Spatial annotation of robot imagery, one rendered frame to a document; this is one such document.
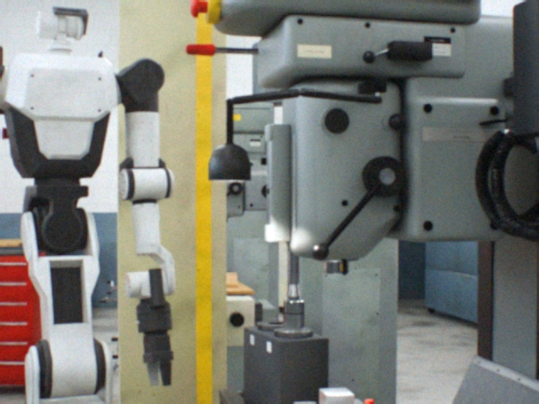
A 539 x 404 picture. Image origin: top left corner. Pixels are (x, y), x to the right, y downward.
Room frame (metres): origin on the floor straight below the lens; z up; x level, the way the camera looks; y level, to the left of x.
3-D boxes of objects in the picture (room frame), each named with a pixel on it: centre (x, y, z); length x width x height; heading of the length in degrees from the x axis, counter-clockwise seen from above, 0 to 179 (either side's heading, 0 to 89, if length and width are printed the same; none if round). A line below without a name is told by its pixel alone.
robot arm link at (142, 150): (2.14, 0.32, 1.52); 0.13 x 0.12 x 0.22; 115
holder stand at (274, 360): (1.90, -0.04, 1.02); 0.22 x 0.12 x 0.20; 23
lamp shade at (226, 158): (1.38, 0.06, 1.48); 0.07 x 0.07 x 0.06
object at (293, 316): (1.86, -0.06, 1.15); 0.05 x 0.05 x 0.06
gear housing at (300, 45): (1.52, -0.17, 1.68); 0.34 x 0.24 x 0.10; 103
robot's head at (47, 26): (2.03, 0.52, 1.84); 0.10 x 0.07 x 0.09; 115
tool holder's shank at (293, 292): (1.86, -0.06, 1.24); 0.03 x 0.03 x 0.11
